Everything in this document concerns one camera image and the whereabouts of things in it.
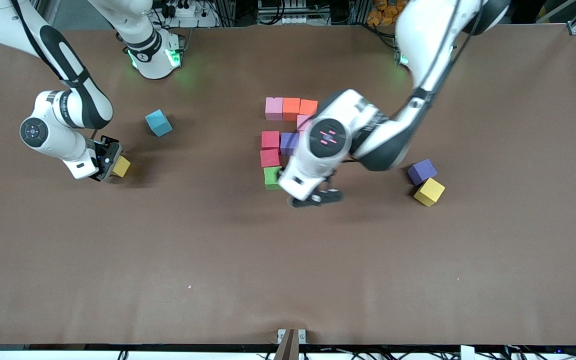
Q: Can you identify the yellow foam cube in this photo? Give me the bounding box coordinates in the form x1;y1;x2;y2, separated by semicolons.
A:
112;155;132;179
413;177;446;208

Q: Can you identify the red foam cube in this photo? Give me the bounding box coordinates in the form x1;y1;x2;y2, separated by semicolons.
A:
259;149;282;169
260;130;281;151

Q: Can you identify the green foam cube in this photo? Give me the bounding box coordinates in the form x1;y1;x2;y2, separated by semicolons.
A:
263;166;284;191

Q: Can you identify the purple foam cube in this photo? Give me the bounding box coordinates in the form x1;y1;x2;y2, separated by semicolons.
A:
407;158;439;187
280;132;300;156

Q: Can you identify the light blue foam cube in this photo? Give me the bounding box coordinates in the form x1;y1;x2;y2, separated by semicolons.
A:
144;109;174;138

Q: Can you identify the orange bagged items pile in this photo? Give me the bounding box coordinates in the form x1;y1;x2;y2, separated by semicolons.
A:
366;0;409;27

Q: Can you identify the metal bracket with post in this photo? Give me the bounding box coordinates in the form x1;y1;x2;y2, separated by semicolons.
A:
276;328;307;360

